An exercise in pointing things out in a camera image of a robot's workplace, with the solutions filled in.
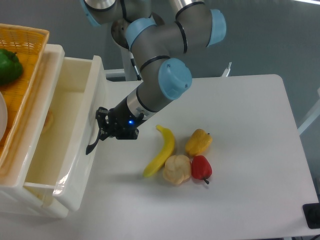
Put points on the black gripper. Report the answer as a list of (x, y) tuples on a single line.
[(123, 120)]

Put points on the white top drawer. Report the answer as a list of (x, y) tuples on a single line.
[(60, 167)]

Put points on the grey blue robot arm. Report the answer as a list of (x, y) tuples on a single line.
[(155, 49)]

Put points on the white drawer cabinet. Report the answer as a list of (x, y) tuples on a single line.
[(14, 196)]

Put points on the glazed cruller donut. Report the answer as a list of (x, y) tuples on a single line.
[(48, 121)]

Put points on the yellow banana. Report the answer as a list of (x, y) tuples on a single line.
[(167, 150)]

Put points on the beige bread roll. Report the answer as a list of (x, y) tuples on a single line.
[(177, 169)]

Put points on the white plate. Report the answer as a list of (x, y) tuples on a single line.
[(3, 116)]

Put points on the yellow bell pepper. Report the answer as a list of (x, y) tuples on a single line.
[(199, 141)]

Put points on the green bell pepper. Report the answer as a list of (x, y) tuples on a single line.
[(10, 67)]

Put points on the orange woven basket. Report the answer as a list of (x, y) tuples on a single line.
[(27, 46)]

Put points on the red bell pepper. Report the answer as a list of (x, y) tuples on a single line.
[(201, 168)]

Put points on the black device at table corner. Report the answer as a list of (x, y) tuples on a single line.
[(312, 215)]

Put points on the white frame at right edge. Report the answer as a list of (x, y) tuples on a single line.
[(309, 117)]

